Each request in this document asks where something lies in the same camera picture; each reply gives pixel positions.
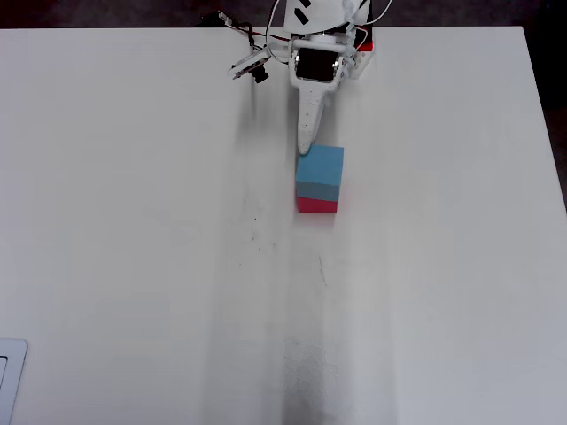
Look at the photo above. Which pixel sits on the blue foam cube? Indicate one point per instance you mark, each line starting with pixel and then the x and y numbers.
pixel 319 168

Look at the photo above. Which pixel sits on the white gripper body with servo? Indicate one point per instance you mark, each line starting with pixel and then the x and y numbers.
pixel 315 66

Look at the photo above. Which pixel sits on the white tray corner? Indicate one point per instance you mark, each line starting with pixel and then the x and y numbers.
pixel 13 354

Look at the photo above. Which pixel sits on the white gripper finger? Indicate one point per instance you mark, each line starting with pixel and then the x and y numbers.
pixel 329 101
pixel 310 115

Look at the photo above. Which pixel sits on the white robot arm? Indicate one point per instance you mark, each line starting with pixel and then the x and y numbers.
pixel 319 13

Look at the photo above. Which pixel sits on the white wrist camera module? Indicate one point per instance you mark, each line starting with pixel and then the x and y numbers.
pixel 248 64

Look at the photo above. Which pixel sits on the red foam cube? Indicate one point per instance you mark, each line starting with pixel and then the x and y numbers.
pixel 316 206

